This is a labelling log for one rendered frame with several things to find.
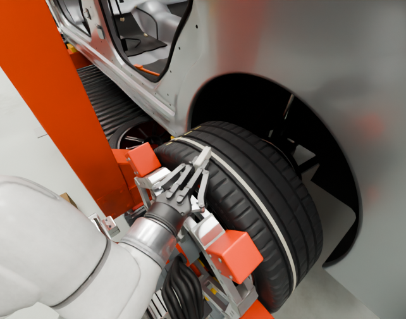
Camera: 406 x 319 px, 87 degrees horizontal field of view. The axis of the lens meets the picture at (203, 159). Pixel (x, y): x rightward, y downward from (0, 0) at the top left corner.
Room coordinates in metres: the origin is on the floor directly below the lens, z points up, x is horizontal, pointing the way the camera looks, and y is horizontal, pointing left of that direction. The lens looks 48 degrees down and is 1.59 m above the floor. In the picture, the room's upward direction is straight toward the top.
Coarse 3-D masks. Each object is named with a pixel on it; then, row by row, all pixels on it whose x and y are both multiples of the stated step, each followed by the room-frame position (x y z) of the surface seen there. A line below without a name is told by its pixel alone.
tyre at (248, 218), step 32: (192, 128) 0.60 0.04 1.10; (224, 128) 0.52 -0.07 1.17; (160, 160) 0.48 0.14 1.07; (192, 160) 0.38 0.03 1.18; (224, 160) 0.37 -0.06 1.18; (256, 160) 0.38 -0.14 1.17; (224, 192) 0.28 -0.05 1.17; (256, 192) 0.29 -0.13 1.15; (288, 192) 0.31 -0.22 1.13; (256, 224) 0.22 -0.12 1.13; (288, 224) 0.24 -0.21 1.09; (320, 224) 0.26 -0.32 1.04; (256, 288) 0.14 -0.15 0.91; (288, 288) 0.13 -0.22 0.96
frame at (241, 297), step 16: (160, 176) 0.37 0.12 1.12; (144, 192) 0.46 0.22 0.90; (192, 224) 0.23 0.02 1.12; (208, 224) 0.23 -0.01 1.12; (208, 240) 0.19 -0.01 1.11; (208, 256) 0.17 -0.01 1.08; (208, 288) 0.20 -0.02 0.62; (224, 288) 0.12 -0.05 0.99; (240, 288) 0.12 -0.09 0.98; (224, 304) 0.12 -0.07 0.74; (240, 304) 0.09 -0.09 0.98
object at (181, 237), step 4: (180, 232) 0.25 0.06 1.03; (184, 232) 0.25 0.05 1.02; (176, 236) 0.24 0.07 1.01; (180, 236) 0.24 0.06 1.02; (184, 236) 0.24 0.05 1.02; (176, 240) 0.23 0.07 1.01; (180, 240) 0.23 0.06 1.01; (184, 240) 0.24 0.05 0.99; (148, 312) 0.07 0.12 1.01; (144, 316) 0.06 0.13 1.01; (148, 316) 0.06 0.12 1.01; (152, 316) 0.06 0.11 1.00
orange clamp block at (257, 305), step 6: (258, 300) 0.11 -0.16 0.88; (252, 306) 0.10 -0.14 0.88; (258, 306) 0.10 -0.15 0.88; (246, 312) 0.09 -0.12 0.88; (252, 312) 0.09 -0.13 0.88; (258, 312) 0.09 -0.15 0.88; (264, 312) 0.09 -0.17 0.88; (240, 318) 0.07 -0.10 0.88; (246, 318) 0.07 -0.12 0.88; (252, 318) 0.07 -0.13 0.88; (258, 318) 0.07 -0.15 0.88; (264, 318) 0.07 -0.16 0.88; (270, 318) 0.07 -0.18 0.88
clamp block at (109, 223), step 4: (108, 216) 0.33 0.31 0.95; (104, 220) 0.32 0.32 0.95; (108, 220) 0.32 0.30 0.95; (112, 220) 0.32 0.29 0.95; (104, 224) 0.31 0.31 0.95; (108, 224) 0.31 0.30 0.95; (112, 224) 0.31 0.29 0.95; (108, 228) 0.29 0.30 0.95; (112, 228) 0.29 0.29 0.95; (116, 228) 0.30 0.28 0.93; (108, 232) 0.28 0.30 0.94; (112, 232) 0.29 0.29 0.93; (116, 232) 0.30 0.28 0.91; (112, 236) 0.29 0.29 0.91
